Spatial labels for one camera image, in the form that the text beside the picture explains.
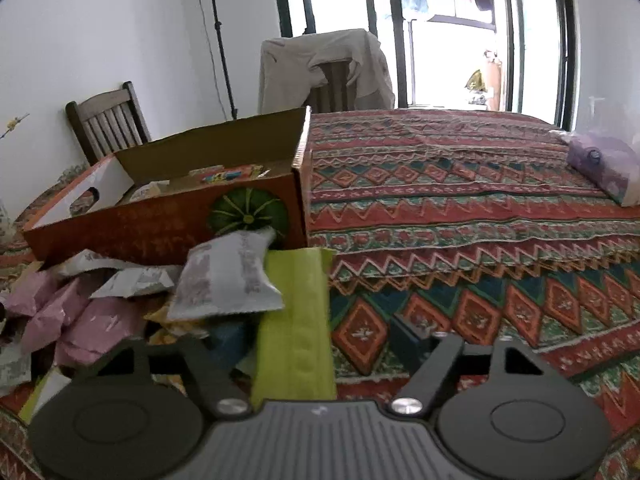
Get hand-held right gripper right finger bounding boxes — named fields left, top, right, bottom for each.
left=390, top=314, right=548, bottom=419

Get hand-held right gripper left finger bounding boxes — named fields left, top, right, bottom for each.
left=75, top=320, right=254, bottom=419

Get green snack packet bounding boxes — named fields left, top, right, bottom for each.
left=250, top=247, right=337, bottom=408

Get orange pumpkin print cardboard box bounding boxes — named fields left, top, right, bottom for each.
left=22, top=106, right=313, bottom=266

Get yellow snack packet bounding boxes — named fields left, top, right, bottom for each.
left=145, top=305, right=211, bottom=341

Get grey snack packet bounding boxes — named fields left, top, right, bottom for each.
left=167, top=227, right=286, bottom=322

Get white crumpled snack packet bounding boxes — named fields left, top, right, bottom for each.
left=90, top=266, right=184, bottom=299
left=52, top=250, right=122, bottom=281

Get pink snack packet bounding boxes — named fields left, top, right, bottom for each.
left=55, top=297, right=147, bottom=368
left=4, top=270, right=98, bottom=342

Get patterned red green tablecloth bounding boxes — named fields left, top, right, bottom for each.
left=0, top=107, right=640, bottom=480

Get colourful snack box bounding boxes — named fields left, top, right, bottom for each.
left=189, top=164, right=266, bottom=183

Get grey fuzzy clump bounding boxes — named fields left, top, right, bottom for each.
left=54, top=162, right=87, bottom=182

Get white patterned vase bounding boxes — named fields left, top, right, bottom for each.
left=0, top=197, right=13, bottom=248

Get dark wooden chair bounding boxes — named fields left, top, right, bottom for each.
left=304, top=60, right=362, bottom=114
left=66, top=81, right=152, bottom=166

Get purple tissue pack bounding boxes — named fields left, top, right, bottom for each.
left=565, top=130, right=640, bottom=207

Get orange upright object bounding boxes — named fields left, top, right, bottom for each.
left=482, top=50, right=504, bottom=111

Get beige garment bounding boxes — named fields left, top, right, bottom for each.
left=257, top=29, right=396, bottom=115

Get black light stand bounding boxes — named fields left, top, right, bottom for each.
left=205, top=0, right=239, bottom=121

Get clear plastic bag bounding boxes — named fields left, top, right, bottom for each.
left=589, top=94, right=640, bottom=137

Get yellow flower branches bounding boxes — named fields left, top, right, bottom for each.
left=0, top=112, right=31, bottom=139

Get black framed glass door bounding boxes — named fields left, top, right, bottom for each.
left=270, top=0, right=577, bottom=131

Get thin black cable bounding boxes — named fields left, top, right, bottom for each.
left=196, top=0, right=223, bottom=111

